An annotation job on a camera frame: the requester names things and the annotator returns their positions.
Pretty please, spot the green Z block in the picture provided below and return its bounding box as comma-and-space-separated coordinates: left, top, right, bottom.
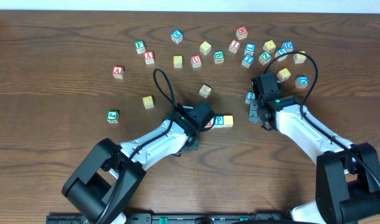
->
259, 52, 272, 65

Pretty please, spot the red U block upper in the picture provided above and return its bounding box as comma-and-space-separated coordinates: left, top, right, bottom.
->
191, 55, 202, 68

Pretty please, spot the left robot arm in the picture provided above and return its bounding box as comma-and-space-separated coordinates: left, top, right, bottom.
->
62, 110, 214, 223

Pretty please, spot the blue 2 block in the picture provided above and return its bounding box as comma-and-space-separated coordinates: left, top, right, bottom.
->
245, 91, 255, 104

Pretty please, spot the green F block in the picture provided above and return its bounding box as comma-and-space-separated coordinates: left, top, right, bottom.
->
135, 40, 146, 54

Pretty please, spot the blue X block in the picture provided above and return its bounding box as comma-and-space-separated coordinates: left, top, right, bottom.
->
171, 30, 183, 44

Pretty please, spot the green J block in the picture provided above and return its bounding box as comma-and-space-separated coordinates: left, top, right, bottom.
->
107, 111, 119, 123

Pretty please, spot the blue D block lower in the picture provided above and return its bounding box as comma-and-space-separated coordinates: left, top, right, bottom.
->
295, 76, 309, 89

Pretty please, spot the yellow block mid right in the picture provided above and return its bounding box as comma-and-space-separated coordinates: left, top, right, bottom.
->
277, 68, 291, 82

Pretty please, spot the blue D block upper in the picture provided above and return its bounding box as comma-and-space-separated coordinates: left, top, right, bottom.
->
281, 41, 294, 52

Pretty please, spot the red H block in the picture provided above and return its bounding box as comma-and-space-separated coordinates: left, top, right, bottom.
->
236, 26, 249, 40

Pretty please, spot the blue d block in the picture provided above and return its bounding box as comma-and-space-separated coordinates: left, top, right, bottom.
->
281, 41, 294, 52
295, 76, 309, 89

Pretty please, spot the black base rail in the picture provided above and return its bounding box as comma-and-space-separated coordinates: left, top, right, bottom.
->
45, 212, 293, 224

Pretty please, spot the blue S block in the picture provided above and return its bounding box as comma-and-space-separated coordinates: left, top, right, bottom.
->
275, 48, 287, 62

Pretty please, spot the red i block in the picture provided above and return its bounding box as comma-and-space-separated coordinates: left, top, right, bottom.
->
205, 118, 215, 128
229, 39, 241, 54

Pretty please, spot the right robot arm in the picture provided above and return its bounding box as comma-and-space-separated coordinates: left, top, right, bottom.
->
249, 96, 380, 223

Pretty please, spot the white K block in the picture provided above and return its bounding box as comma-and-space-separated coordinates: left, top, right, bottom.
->
199, 85, 212, 98

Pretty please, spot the yellow block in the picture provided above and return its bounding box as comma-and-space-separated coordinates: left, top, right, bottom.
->
224, 115, 234, 128
263, 40, 276, 54
200, 41, 212, 55
293, 51, 307, 64
143, 95, 154, 109
173, 55, 183, 68

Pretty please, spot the blue P block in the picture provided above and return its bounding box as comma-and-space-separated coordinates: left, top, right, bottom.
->
214, 116, 224, 128

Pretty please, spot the blue L block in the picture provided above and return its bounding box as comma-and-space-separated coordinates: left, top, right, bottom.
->
244, 43, 256, 56

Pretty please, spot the green B block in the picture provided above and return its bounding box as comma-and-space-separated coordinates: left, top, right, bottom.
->
214, 50, 225, 63

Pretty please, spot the red A block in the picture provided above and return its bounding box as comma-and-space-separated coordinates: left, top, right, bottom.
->
112, 66, 125, 79

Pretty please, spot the blue T block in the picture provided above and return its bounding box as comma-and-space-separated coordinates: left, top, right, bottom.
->
242, 54, 255, 68

